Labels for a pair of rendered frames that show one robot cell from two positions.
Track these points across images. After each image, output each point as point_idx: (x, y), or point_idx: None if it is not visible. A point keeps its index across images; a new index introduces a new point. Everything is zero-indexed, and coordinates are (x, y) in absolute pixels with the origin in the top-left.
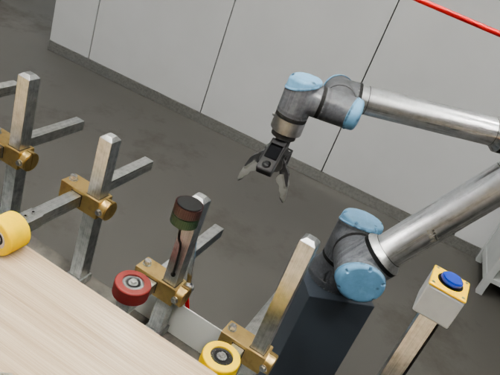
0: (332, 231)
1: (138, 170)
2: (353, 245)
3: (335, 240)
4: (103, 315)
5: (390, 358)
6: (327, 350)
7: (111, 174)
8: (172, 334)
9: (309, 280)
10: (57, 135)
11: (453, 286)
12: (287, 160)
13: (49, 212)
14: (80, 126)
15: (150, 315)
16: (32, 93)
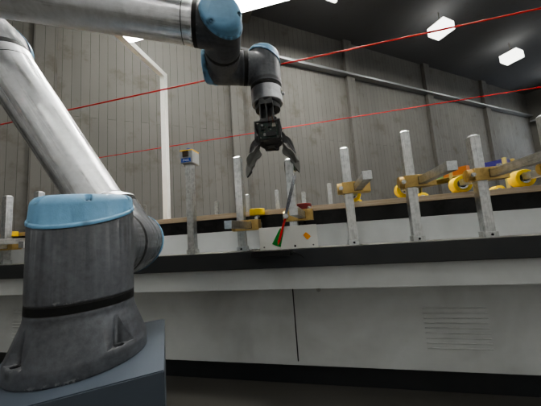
0: (130, 244)
1: (359, 177)
2: (142, 212)
3: (142, 238)
4: None
5: (195, 190)
6: None
7: (341, 168)
8: (287, 248)
9: (152, 333)
10: (432, 173)
11: None
12: (256, 134)
13: None
14: (444, 167)
15: (303, 245)
16: (399, 142)
